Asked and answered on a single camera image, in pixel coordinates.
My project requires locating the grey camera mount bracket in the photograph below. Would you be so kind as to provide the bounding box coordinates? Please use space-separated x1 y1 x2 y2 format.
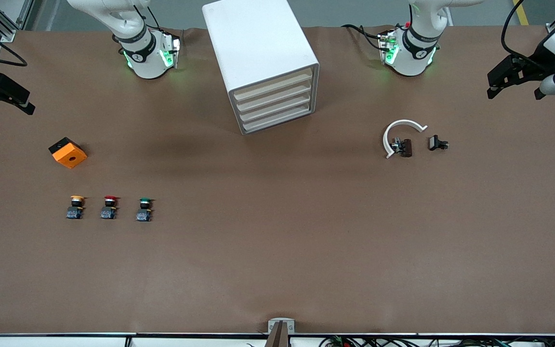
265 318 295 347

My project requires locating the yellow push button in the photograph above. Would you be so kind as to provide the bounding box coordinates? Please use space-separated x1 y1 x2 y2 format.
66 195 86 220

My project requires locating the small brown component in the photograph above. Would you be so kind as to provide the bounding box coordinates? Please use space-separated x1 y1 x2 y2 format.
392 138 413 158

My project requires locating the orange box with hole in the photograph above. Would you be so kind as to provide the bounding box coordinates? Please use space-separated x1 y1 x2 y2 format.
49 137 88 169

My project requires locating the green push button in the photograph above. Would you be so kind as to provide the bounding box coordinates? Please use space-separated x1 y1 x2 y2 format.
136 198 155 222

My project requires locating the black base cable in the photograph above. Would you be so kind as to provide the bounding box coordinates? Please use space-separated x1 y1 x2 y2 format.
342 24 385 51

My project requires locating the red push button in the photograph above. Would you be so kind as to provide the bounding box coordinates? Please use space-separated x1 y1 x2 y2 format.
101 195 119 220

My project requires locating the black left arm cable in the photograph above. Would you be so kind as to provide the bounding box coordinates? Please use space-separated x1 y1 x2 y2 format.
501 0 555 66

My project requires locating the brown table cover mat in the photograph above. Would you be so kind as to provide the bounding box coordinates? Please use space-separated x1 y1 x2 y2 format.
0 24 555 335

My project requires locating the white curved plastic ring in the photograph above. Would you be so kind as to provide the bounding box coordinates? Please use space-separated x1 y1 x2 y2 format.
383 119 428 159

